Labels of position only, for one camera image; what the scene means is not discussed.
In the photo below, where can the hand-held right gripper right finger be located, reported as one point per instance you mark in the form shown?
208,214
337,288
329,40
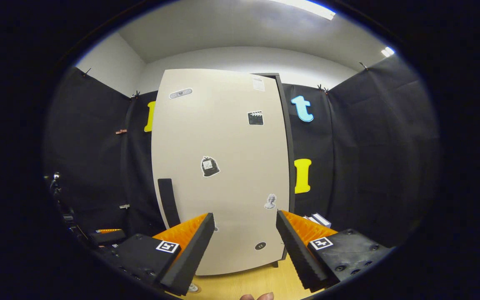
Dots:
296,254

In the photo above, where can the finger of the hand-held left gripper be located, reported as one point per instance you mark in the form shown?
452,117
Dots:
106,238

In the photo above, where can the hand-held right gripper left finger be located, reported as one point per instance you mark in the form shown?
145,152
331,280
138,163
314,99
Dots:
190,256

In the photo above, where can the beige cabinet door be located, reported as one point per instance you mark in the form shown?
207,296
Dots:
223,146

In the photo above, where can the small round patterned disc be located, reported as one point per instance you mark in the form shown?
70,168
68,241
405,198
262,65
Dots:
193,287

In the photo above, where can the grey spine book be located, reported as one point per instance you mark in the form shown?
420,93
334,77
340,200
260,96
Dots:
311,218

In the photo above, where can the blue spine book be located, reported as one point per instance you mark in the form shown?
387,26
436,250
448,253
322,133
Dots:
322,219

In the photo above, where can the black backdrop cloth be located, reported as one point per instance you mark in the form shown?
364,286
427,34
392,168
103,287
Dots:
369,166

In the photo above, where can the small ceiling light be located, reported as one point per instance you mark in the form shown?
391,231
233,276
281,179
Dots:
387,51

